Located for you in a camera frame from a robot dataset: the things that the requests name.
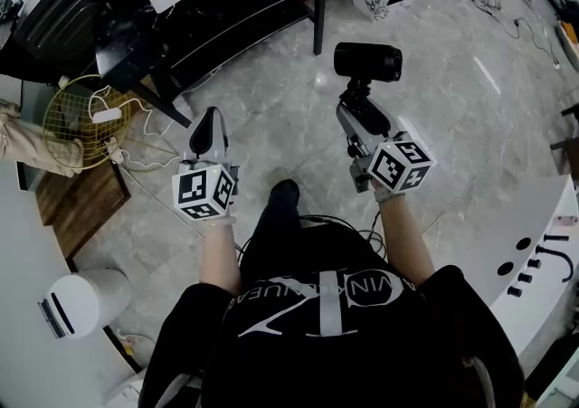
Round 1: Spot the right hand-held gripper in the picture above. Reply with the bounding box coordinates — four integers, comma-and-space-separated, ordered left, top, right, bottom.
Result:
335, 96, 437, 195

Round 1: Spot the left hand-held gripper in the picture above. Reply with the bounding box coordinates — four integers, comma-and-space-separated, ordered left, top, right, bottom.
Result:
170, 106, 241, 223

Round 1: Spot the black hair dryer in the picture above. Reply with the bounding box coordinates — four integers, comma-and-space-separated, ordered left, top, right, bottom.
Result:
333, 42, 403, 129

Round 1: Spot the person's right forearm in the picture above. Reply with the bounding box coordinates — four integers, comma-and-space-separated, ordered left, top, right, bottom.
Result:
374, 191, 438, 288

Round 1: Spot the person's left forearm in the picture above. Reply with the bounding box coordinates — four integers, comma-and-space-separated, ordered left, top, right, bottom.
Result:
198, 214, 242, 295

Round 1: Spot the white sink counter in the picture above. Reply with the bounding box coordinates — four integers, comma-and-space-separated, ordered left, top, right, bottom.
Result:
490, 174, 579, 356

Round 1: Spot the grey wristband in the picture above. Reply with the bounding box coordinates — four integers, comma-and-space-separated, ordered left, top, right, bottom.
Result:
375, 188, 407, 203

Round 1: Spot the black low table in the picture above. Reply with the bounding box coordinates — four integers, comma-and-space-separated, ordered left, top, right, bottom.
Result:
93, 0, 343, 128

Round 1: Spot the white power strip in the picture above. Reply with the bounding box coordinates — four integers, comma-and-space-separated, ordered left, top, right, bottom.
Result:
90, 108, 123, 124

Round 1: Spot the person's black trouser leg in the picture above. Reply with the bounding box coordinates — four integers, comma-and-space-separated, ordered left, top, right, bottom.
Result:
238, 178, 385, 289

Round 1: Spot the brown wooden panel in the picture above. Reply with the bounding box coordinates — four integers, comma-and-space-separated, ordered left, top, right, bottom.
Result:
34, 160, 133, 259

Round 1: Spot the beige cloth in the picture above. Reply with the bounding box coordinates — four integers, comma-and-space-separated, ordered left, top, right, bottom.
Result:
0, 98, 86, 179

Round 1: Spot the black hard case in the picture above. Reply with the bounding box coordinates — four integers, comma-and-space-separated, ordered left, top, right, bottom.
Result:
12, 0, 106, 71

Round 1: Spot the dark chair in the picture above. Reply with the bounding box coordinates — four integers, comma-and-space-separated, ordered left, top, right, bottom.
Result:
548, 102, 579, 177

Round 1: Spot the white cylindrical bin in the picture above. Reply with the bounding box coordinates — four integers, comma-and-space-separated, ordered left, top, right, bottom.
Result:
37, 267, 133, 340

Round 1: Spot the orange flat item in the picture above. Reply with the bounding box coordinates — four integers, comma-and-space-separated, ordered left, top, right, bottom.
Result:
559, 20, 579, 46

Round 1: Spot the person's black printed shirt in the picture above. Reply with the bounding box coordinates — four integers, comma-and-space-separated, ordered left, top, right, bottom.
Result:
138, 261, 526, 408

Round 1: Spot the white curved worktop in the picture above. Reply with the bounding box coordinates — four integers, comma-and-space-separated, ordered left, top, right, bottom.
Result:
0, 160, 139, 408

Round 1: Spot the black curved faucet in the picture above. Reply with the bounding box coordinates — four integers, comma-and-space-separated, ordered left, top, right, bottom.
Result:
536, 245, 575, 283

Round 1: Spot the white power cable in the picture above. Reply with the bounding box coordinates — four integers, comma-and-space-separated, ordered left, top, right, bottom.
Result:
88, 84, 182, 172

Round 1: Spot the yellow wire basket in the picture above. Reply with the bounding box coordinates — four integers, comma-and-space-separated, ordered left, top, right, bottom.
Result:
42, 74, 133, 172

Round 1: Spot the black floor cable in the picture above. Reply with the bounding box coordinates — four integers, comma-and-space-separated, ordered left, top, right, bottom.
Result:
460, 0, 562, 66

